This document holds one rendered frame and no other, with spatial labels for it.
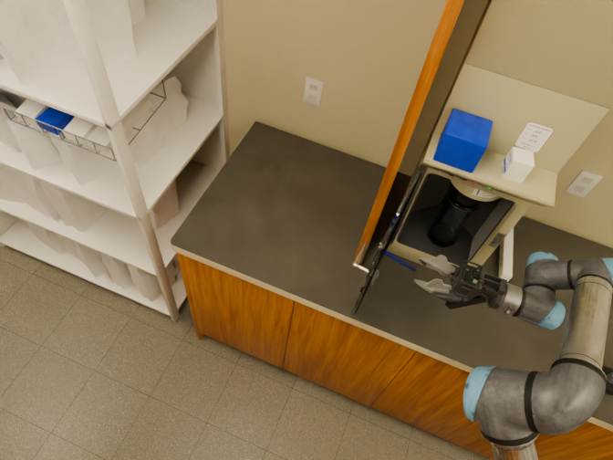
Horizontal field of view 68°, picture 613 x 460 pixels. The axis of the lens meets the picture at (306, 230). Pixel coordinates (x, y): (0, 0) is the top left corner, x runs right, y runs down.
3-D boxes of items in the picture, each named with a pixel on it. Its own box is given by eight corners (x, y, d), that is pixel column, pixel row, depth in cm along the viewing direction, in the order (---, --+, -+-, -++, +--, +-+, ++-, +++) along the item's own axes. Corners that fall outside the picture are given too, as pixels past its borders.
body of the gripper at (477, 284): (462, 257, 115) (509, 274, 113) (450, 273, 122) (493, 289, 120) (457, 282, 111) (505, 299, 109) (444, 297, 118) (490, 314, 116)
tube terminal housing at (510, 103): (399, 201, 178) (480, 10, 115) (479, 230, 173) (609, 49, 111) (380, 249, 163) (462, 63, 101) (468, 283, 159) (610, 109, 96)
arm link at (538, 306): (552, 307, 119) (549, 336, 115) (511, 291, 120) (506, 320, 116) (569, 295, 112) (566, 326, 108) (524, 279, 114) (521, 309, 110)
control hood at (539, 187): (420, 157, 125) (433, 130, 117) (537, 198, 121) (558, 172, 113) (411, 186, 119) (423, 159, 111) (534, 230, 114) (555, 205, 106)
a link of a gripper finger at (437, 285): (419, 270, 113) (455, 275, 114) (412, 281, 118) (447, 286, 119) (420, 281, 112) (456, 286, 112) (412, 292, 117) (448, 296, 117)
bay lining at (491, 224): (411, 192, 171) (444, 120, 142) (479, 215, 167) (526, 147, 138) (395, 240, 157) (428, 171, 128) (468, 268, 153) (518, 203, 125)
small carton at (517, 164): (501, 163, 113) (512, 146, 108) (521, 168, 112) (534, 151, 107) (501, 178, 110) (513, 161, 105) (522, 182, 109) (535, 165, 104)
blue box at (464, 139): (440, 134, 116) (452, 107, 109) (478, 148, 115) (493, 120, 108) (431, 160, 111) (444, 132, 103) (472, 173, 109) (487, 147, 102)
